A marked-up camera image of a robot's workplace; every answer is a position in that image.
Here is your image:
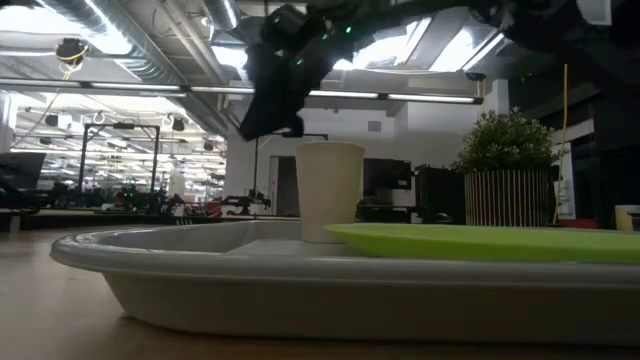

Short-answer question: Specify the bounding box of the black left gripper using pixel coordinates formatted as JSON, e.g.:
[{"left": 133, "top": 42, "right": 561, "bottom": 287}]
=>
[{"left": 238, "top": 0, "right": 381, "bottom": 143}]

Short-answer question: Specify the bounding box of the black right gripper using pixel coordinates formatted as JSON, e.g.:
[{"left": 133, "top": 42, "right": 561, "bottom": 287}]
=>
[{"left": 379, "top": 0, "right": 581, "bottom": 47}]

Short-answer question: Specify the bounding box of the lime green round plate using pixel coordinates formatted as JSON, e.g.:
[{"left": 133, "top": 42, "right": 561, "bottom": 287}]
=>
[{"left": 323, "top": 222, "right": 640, "bottom": 266}]

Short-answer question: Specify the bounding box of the grey plastic tray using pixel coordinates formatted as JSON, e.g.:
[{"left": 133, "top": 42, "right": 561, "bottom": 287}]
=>
[{"left": 49, "top": 219, "right": 640, "bottom": 347}]

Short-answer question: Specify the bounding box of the black monitor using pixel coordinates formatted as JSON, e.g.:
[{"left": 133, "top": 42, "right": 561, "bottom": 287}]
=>
[{"left": 363, "top": 157, "right": 413, "bottom": 192}]

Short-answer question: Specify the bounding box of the long ceiling light bar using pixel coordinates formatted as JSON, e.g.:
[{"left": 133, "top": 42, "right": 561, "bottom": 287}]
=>
[{"left": 0, "top": 76, "right": 484, "bottom": 106}]

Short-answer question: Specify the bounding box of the potted plant in ribbed pot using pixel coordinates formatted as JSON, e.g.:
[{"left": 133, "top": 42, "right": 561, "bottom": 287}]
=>
[{"left": 451, "top": 106, "right": 562, "bottom": 229}]

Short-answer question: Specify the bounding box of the black cabinet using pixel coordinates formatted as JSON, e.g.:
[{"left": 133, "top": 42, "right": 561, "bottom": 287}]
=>
[{"left": 414, "top": 164, "right": 467, "bottom": 225}]

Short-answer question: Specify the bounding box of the red object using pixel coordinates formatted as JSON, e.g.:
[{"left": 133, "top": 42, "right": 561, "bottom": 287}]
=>
[{"left": 556, "top": 217, "right": 600, "bottom": 230}]

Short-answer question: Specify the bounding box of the dark monitor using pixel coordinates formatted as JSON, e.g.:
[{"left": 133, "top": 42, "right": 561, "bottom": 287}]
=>
[{"left": 0, "top": 151, "right": 47, "bottom": 191}]

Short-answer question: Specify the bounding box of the yellow box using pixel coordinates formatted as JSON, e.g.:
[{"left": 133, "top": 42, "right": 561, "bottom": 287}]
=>
[{"left": 614, "top": 204, "right": 640, "bottom": 233}]

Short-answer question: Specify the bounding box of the black background rig frame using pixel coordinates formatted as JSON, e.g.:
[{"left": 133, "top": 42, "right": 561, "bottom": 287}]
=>
[{"left": 76, "top": 122, "right": 162, "bottom": 195}]

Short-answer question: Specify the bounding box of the ceiling cable reel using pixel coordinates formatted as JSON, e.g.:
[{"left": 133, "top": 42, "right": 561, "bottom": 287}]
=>
[{"left": 54, "top": 36, "right": 92, "bottom": 67}]

